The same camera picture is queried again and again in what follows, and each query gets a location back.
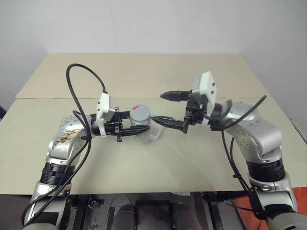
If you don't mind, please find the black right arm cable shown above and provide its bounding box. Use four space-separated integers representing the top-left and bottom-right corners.
203 95 268 220

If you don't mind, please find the small translucent white box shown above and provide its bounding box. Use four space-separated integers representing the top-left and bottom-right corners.
149 124 165 142

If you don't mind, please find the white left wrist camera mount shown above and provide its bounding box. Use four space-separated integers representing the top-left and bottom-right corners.
95 92 118 138

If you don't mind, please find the grey jar lid red sticker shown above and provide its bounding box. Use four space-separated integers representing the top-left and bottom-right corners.
129 103 152 127

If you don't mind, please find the clear plastic jar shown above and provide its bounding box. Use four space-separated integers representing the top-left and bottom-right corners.
131 119 154 145

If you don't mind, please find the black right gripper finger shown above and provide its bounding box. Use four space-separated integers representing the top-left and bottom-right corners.
160 90 193 103
152 115 190 135

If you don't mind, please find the black metal frame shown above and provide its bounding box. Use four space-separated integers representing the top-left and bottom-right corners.
64 191 232 230

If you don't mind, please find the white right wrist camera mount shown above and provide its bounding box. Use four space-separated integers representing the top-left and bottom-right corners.
192 70 218 127

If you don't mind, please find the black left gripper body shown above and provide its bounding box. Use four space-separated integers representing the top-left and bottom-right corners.
105 106 124 143

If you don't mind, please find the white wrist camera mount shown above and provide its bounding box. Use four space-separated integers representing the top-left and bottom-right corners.
192 70 218 127
95 92 118 138

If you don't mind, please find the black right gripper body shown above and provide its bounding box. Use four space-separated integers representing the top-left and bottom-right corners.
183 93 208 126

